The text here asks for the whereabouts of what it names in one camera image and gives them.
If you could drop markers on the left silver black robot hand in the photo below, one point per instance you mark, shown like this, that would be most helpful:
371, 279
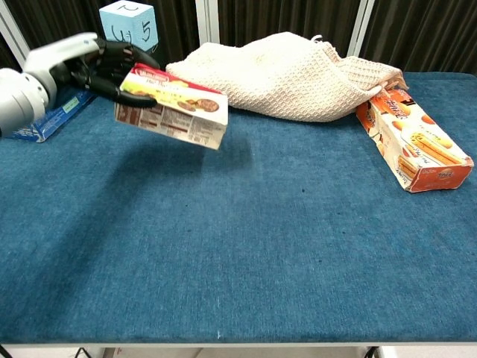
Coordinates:
63, 52

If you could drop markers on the small cream red cookie box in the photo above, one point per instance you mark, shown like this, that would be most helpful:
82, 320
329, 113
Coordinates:
179, 119

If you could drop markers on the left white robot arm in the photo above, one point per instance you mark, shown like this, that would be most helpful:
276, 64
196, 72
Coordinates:
18, 100

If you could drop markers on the orange blue snack box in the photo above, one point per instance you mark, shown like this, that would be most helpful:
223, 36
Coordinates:
48, 125

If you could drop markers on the long orange biscuit box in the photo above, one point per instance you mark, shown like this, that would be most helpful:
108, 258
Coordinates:
417, 149

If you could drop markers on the black pleated curtain panel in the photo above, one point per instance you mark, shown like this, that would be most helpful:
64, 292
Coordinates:
279, 16
56, 18
428, 33

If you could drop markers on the light blue numbered cube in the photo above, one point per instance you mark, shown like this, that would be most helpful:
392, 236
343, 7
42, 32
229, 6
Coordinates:
141, 22

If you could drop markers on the black square container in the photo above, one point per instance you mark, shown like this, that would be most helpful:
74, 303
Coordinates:
162, 59

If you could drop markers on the beige knitted cloth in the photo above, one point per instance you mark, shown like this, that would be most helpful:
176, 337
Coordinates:
283, 82

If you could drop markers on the blue felt table mat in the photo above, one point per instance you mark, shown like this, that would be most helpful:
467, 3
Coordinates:
238, 242

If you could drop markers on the grey metal partition post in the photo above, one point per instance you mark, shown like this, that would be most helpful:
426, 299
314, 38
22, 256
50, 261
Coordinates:
361, 30
207, 20
11, 33

